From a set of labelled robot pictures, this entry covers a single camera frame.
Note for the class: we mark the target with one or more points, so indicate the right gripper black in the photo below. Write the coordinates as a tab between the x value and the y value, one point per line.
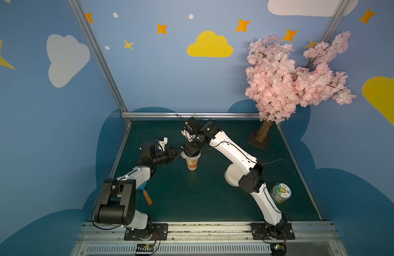
190	148

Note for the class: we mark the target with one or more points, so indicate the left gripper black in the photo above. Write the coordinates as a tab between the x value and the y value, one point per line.
171	155

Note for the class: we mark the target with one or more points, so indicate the paper milk tea cup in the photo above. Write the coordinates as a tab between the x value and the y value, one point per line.
192	162

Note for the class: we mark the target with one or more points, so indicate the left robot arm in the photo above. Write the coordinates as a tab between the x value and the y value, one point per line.
116	204

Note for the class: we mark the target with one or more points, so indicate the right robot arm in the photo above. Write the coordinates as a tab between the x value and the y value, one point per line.
249	169

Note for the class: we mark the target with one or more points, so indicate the green tin can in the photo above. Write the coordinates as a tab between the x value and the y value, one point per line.
280	193

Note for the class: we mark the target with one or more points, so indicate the green circuit board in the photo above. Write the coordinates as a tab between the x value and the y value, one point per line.
144	249

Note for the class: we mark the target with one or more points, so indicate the pink cherry blossom tree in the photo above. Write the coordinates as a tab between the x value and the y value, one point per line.
277	84

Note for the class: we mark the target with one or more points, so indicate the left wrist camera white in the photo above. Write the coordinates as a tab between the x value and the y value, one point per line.
161	143

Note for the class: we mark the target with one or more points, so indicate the aluminium frame back bar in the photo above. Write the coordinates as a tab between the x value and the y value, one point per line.
165	115

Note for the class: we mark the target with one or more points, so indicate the blue fork wooden handle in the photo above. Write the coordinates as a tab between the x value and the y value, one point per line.
142	188

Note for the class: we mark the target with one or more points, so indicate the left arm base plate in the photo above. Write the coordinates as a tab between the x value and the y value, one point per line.
155	231

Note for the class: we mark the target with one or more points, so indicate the aluminium rail front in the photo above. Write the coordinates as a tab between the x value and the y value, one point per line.
224	238

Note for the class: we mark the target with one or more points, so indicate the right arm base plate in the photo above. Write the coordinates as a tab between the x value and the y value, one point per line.
264	231

